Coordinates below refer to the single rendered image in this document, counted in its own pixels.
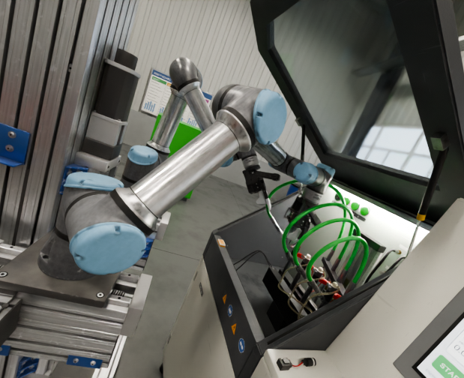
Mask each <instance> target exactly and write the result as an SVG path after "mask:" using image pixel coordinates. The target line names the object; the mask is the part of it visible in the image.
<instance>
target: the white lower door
mask: <svg viewBox="0 0 464 378"><path fill-rule="evenodd" d="M165 378H235V375H234V371H233V368H232V363H231V360H230V357H229V352H228V349H227V345H226V341H225V337H224V334H223V330H222V326H221V323H220V318H219V315H218V312H217V306H216V304H215V300H214V295H213V292H212V289H211V284H210V281H209V278H208V273H207V269H206V267H205V261H204V259H203V260H202V262H201V265H200V267H199V270H198V271H197V272H196V274H195V277H194V279H193V284H192V287H191V288H190V291H189V293H188V296H187V298H186V301H185V303H184V306H183V308H182V310H181V313H180V315H179V317H178V320H177V323H176V324H175V327H174V329H173V332H172V334H171V335H170V336H169V339H168V344H167V346H166V349H165Z"/></svg>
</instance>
